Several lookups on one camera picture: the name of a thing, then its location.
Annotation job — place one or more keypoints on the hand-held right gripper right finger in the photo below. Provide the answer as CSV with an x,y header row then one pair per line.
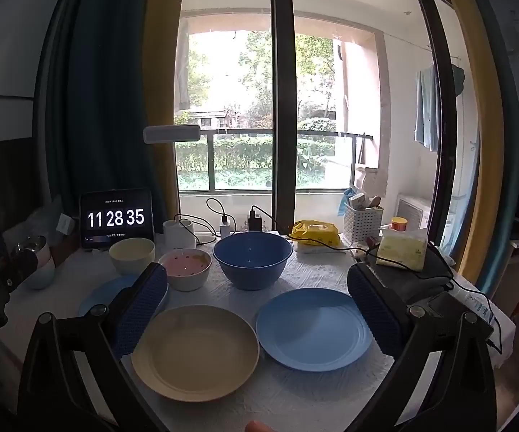
x,y
372,310

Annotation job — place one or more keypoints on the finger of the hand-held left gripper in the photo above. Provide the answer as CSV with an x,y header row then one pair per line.
x,y
19,272

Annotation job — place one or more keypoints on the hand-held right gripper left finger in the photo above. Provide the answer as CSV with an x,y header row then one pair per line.
x,y
142,306

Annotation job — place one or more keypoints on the light blue plate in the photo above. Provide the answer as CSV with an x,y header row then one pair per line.
x,y
102,293

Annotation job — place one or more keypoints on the cream bowl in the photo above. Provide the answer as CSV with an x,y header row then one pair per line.
x,y
131,252

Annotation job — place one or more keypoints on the pink strawberry bowl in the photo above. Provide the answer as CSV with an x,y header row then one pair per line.
x,y
185,267

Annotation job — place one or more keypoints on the cream plate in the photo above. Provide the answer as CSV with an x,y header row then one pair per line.
x,y
196,355

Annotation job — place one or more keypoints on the large dark blue bowl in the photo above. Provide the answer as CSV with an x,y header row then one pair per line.
x,y
252,261

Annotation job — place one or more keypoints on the person's right hand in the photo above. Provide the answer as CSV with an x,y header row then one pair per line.
x,y
261,427

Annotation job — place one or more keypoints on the cardboard box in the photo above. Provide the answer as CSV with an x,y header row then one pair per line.
x,y
68,243

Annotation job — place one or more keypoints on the clear bubble wrap bag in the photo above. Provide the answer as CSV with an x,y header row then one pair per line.
x,y
46,216

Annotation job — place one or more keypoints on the small white box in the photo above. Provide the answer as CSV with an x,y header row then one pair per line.
x,y
64,224

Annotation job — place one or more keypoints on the pale yellow tissue pack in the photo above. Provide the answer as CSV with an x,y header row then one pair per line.
x,y
401,249

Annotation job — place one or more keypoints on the white woven basket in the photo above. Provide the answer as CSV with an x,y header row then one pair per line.
x,y
363,225

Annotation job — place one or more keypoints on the orange lid jar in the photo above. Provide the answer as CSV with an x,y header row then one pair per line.
x,y
399,223

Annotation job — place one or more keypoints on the tablet showing clock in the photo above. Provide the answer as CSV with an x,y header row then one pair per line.
x,y
115,218

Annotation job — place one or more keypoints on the yellow wipes packet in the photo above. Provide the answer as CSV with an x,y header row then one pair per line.
x,y
315,231

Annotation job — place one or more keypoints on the white textured tablecloth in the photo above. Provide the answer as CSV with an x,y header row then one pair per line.
x,y
313,396

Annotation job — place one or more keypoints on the white appliance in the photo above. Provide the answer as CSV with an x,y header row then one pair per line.
x,y
414,211

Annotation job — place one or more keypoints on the blue cloth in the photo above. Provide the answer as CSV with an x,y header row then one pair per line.
x,y
346,202

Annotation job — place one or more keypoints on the white charger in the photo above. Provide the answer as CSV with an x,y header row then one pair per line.
x,y
225,227

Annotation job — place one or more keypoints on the black charger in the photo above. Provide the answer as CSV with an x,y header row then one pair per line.
x,y
255,221

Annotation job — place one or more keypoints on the white desk lamp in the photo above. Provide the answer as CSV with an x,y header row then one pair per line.
x,y
172,134

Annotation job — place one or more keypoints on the teal curtain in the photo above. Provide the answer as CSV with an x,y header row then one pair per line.
x,y
102,99
509,166

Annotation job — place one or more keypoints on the balcony railing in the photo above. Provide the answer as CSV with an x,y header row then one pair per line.
x,y
241,134

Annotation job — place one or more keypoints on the hanging light blue garment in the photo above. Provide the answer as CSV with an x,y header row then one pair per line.
x,y
427,108

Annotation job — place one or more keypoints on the yellow curtain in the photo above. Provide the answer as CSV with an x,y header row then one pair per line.
x,y
163,54
475,121

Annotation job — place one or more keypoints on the hanging dark green garment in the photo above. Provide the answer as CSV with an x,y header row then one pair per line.
x,y
458,78

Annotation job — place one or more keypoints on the dark window frame post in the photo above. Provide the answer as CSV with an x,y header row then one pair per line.
x,y
283,99

